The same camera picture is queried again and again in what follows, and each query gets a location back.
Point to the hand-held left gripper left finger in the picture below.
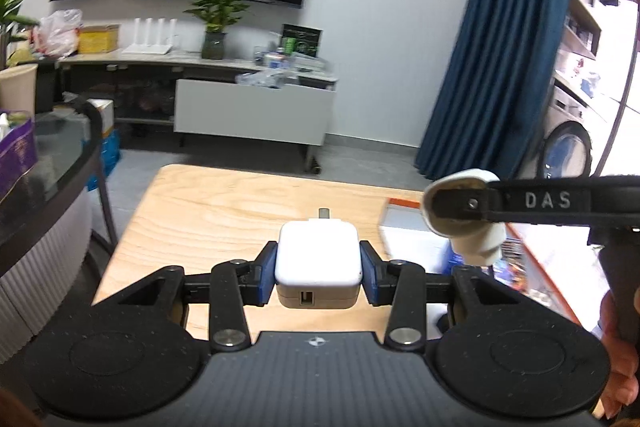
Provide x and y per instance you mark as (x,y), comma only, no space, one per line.
(266,274)

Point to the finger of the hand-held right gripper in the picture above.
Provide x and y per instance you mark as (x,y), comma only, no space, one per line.
(465,202)

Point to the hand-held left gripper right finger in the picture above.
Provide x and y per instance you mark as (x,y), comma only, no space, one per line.
(371,274)

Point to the white plug-in heater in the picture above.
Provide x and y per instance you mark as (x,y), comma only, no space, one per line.
(477,247)

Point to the white USB charger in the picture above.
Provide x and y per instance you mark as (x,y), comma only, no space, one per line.
(317,257)

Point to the dark red card pack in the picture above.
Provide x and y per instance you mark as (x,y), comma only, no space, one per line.
(510,264)

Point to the person's right hand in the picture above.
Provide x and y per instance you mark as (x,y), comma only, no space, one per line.
(625,372)

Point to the washing machine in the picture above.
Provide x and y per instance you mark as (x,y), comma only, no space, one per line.
(565,142)

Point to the blue curtain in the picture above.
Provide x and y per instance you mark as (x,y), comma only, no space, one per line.
(500,57)

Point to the clear plastic packets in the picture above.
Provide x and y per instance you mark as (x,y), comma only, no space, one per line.
(265,79)

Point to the black top ribbed counter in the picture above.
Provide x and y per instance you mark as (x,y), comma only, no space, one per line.
(50,232)

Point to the black green box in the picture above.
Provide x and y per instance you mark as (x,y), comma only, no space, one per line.
(301,41)

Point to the potted plant in glass vase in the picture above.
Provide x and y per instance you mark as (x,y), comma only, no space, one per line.
(215,47)

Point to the long TV cabinet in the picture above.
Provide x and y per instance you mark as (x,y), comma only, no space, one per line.
(150,64)

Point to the white router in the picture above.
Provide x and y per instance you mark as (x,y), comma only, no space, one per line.
(150,48)

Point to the purple patterned box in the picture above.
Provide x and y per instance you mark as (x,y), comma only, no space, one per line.
(17,157)

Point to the yellow box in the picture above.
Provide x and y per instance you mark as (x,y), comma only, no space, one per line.
(100,41)

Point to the beige plastic bin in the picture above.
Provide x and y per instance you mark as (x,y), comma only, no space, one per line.
(17,89)

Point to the white plastic bag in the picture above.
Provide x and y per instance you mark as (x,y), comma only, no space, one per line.
(57,34)

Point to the large leafy green plant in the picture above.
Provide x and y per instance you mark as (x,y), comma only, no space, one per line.
(10,7)

